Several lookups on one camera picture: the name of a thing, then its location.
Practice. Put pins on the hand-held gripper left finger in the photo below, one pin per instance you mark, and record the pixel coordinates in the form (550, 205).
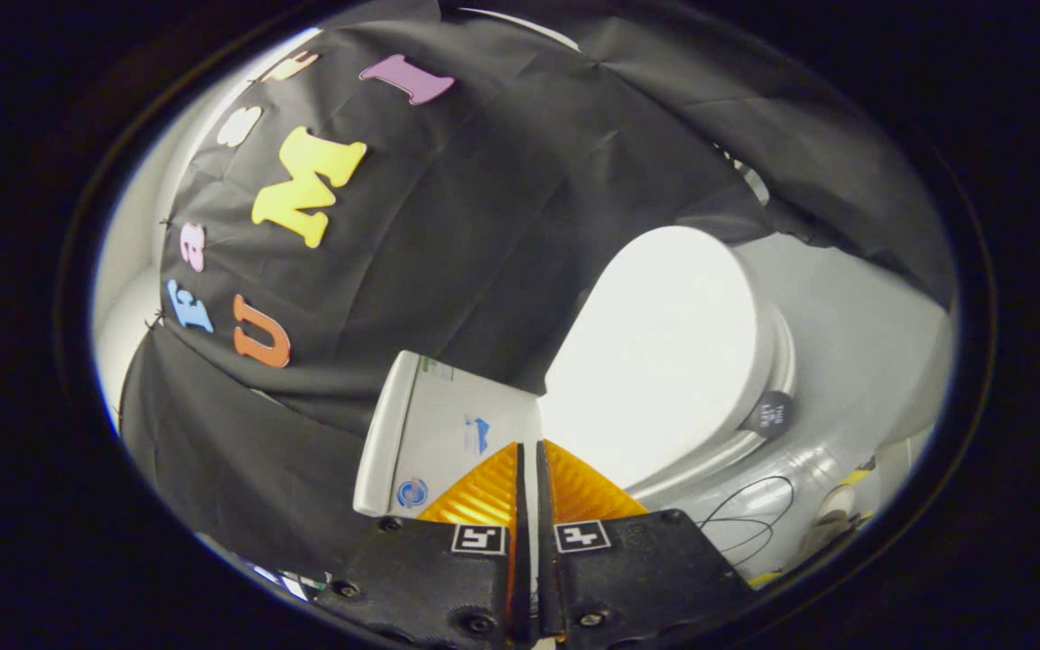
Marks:
(522, 587)

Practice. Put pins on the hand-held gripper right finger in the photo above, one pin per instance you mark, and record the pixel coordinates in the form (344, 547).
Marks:
(545, 587)

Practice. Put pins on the white toilet lid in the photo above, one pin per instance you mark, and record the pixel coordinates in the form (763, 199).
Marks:
(655, 361)

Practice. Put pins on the round dark lid knob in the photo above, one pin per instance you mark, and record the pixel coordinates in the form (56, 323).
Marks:
(773, 414)

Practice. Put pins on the white toilet seat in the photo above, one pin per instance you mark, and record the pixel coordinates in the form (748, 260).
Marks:
(777, 361)

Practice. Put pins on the black backdrop cloth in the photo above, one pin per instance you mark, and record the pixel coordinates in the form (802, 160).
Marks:
(502, 226)

